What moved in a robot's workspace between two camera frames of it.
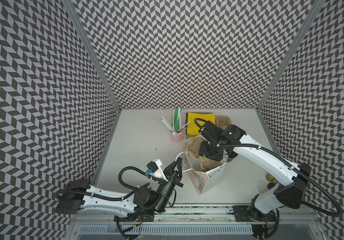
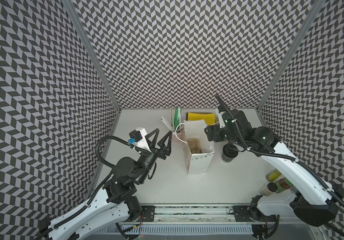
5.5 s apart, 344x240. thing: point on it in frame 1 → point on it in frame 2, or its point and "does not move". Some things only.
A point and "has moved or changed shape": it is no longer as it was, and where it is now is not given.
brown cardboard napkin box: [186, 118] does not move
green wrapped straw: [176, 123] does not move
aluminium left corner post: [72, 11] does not move
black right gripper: [209, 148] → [230, 120]
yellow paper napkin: [192, 129] does not move
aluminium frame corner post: [315, 10] does not move
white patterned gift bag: [203, 181] → [198, 147]
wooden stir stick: [171, 117] does not move
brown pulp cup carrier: [199, 163] has moved or changed shape
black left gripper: [174, 177] → [152, 145]
